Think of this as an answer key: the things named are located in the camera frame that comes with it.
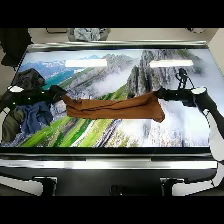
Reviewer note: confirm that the blue garment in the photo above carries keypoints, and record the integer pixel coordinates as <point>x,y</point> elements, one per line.
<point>37,116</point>

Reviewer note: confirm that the olive green garment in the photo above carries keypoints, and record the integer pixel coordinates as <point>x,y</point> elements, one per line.
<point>10,126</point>

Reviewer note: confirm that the brown garment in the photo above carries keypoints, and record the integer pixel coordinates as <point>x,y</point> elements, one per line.
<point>113,108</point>

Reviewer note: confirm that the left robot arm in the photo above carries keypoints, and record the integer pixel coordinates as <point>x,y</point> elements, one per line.
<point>31,95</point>

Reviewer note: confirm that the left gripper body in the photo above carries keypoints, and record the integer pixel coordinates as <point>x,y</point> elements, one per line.
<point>58,93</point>

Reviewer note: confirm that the grey garment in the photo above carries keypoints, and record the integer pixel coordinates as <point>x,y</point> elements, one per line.
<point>87,33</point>

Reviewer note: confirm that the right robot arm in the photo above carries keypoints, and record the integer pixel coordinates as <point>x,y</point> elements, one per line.
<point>216,131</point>

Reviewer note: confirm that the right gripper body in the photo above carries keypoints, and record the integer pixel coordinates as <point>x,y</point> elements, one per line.
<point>165,94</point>

